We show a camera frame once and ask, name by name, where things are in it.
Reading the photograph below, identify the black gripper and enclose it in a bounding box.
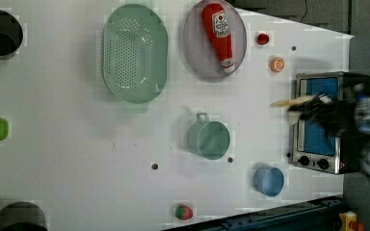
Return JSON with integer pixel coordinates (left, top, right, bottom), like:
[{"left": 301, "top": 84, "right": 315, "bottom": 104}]
[{"left": 287, "top": 93, "right": 356, "bottom": 137}]

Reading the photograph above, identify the peeled banana toy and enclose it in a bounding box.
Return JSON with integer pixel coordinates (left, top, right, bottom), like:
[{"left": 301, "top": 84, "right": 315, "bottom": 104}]
[{"left": 271, "top": 95, "right": 315, "bottom": 125}]

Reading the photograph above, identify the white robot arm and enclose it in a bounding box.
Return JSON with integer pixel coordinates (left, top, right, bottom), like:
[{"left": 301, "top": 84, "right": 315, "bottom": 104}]
[{"left": 287, "top": 93, "right": 370, "bottom": 139}]

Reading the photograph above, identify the black toaster oven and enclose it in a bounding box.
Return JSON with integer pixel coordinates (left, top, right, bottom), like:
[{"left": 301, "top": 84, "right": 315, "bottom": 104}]
[{"left": 291, "top": 72, "right": 370, "bottom": 174}]

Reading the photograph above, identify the orange slice toy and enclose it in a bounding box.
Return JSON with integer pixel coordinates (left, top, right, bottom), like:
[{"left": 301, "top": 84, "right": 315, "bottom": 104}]
[{"left": 270, "top": 57, "right": 285, "bottom": 73}]

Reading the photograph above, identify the blue cup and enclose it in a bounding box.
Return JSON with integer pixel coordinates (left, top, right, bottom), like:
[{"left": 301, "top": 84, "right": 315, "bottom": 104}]
[{"left": 253, "top": 166, "right": 284, "bottom": 197}]

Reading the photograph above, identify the yellow emergency stop box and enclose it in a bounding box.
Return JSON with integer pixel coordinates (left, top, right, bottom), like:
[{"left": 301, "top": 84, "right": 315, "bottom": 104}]
[{"left": 339, "top": 212, "right": 365, "bottom": 231}]

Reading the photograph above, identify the red tomato toy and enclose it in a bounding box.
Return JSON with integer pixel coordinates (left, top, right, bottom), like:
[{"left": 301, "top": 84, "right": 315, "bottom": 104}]
[{"left": 256, "top": 34, "right": 270, "bottom": 45}]

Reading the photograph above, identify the green mug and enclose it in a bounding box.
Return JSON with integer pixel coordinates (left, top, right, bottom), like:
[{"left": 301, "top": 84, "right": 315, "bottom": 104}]
[{"left": 187, "top": 113, "right": 230, "bottom": 161}]

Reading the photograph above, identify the lilac oval plate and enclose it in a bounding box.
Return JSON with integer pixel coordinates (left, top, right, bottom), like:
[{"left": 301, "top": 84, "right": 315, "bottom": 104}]
[{"left": 182, "top": 0, "right": 247, "bottom": 78}]

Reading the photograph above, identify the red ketchup bottle toy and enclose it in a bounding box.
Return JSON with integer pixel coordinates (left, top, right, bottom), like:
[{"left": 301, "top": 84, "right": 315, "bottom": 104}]
[{"left": 201, "top": 3, "right": 235, "bottom": 73}]

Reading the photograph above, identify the red strawberry toy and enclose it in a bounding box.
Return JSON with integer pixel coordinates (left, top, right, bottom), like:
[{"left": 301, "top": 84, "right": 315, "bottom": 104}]
[{"left": 174, "top": 204, "right": 194, "bottom": 220}]

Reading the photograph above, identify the green oval colander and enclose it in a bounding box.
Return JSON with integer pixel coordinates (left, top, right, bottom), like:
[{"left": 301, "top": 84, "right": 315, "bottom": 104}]
[{"left": 102, "top": 4, "right": 169, "bottom": 114}]

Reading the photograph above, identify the blue metal frame rail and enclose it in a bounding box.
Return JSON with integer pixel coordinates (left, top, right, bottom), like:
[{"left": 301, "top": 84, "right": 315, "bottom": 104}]
[{"left": 164, "top": 196, "right": 349, "bottom": 231}]

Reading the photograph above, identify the black cylinder post lower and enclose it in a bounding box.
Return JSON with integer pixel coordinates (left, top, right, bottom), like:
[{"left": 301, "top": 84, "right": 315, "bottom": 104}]
[{"left": 0, "top": 201, "right": 49, "bottom": 231}]

